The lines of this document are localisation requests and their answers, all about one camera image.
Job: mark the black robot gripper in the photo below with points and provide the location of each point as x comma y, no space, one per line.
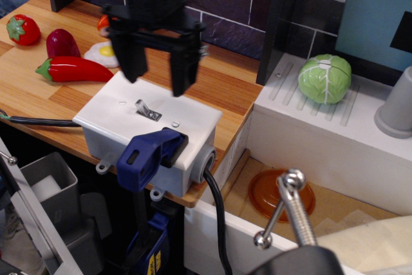
162,25

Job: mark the toy fried egg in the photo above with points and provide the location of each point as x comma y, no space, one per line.
103,54

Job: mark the toy salmon sushi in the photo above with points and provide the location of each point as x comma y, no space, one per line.
103,25

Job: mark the red toy chili pepper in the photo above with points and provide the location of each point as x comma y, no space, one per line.
73,69

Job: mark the purple toy eggplant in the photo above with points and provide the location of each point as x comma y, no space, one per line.
61,43

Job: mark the red toy strawberry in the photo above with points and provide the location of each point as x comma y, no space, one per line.
23,30

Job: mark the grey metal bin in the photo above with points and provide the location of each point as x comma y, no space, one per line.
56,187

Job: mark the green toy cabbage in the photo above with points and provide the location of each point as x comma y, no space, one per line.
325,78

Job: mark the orange plastic bowl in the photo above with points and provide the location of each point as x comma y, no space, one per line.
264,194

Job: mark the light blue box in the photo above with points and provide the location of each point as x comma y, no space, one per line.
378,31

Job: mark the white toy sink unit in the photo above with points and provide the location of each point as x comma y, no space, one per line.
360,176

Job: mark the grey plastic cup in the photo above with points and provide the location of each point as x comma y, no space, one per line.
394,116

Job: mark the white switch box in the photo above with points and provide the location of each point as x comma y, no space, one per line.
109,121

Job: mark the dark vertical post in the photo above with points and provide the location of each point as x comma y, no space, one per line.
276,35

